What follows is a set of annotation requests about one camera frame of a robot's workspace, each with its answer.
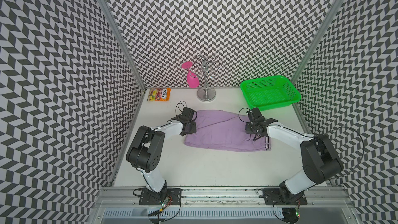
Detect purple long pants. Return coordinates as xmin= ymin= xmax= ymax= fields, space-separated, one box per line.
xmin=184 ymin=110 xmax=271 ymax=152

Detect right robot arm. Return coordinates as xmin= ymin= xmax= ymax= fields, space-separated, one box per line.
xmin=245 ymin=108 xmax=344 ymax=205

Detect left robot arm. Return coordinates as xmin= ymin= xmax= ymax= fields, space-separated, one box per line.
xmin=125 ymin=107 xmax=198 ymax=194

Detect green plastic basket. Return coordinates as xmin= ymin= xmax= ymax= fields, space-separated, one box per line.
xmin=240 ymin=76 xmax=302 ymax=111

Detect pink plastic goblet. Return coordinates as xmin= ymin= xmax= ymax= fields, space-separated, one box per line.
xmin=181 ymin=61 xmax=200 ymax=88

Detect orange candy bag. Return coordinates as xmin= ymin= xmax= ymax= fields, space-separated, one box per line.
xmin=147 ymin=88 xmax=172 ymax=102

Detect chrome cup holder stand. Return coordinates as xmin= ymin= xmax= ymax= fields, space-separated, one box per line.
xmin=195 ymin=55 xmax=223 ymax=103

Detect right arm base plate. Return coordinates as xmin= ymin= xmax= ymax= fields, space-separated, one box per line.
xmin=261 ymin=188 xmax=308 ymax=206

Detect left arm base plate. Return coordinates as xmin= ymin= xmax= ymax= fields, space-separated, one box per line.
xmin=139 ymin=188 xmax=182 ymax=206

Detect aluminium front rail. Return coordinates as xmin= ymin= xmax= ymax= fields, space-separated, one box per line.
xmin=94 ymin=186 xmax=354 ymax=208

